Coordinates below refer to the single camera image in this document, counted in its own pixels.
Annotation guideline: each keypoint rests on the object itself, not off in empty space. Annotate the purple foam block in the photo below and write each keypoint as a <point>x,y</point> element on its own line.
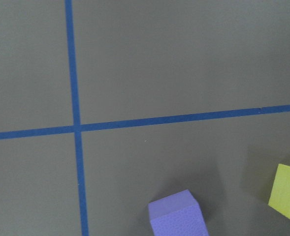
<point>177,215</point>

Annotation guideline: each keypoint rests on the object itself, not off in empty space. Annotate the yellow foam block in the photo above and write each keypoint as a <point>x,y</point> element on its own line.
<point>280,195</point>

